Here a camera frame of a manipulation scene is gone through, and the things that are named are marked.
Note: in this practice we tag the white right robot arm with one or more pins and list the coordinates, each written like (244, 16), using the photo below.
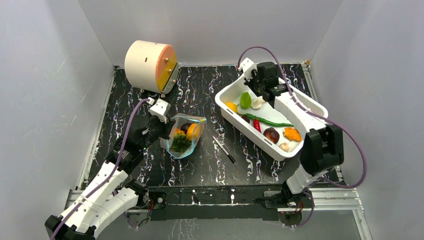
(322, 148)

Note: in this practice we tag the orange toy carrot piece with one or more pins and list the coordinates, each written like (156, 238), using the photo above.
(292, 134)

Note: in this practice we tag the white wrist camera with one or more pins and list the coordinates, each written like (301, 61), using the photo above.
(160, 109)
(245, 68)

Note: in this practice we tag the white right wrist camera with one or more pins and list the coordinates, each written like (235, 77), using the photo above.
(245, 68)

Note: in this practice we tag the green toy chili pepper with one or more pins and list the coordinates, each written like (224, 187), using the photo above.
(268, 122)

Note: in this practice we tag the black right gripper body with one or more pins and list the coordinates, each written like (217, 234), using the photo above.
(255, 85)

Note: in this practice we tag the red toy chili pepper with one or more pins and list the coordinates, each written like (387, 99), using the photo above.
(257, 125)

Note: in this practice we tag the dark red toy plum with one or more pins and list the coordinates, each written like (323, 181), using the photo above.
(272, 134)

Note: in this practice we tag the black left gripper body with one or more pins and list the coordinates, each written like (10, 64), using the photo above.
(157, 128)

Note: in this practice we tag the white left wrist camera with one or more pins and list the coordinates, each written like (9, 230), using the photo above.
(160, 109)

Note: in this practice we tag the green toy leaf vegetable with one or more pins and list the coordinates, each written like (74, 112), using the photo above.
(245, 100)

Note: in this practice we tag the dark brown toy fruit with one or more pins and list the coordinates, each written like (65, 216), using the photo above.
(185, 127)

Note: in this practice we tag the small dark toy fruit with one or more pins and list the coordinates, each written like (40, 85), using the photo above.
(246, 118)

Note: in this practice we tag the black and silver pen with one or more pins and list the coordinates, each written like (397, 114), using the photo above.
(224, 150)

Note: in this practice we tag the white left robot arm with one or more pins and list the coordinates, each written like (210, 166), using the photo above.
(96, 208)

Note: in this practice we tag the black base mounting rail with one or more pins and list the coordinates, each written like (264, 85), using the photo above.
(225, 202)

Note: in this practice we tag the white toy garlic bulb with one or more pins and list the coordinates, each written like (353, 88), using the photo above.
(285, 147)

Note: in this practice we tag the toy orange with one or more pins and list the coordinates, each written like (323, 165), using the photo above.
(194, 131)

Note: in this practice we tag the white plastic bin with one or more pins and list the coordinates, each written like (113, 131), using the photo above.
(265, 109)

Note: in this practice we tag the orange toy pineapple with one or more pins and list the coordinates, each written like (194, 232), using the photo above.
(180, 143)

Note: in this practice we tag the yellow toy lemon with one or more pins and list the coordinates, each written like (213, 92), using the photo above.
(232, 106)

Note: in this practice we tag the cream cylindrical container orange lid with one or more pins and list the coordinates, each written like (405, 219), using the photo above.
(151, 66)

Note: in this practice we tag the clear blue zip top bag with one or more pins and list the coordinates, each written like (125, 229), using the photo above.
(180, 119)

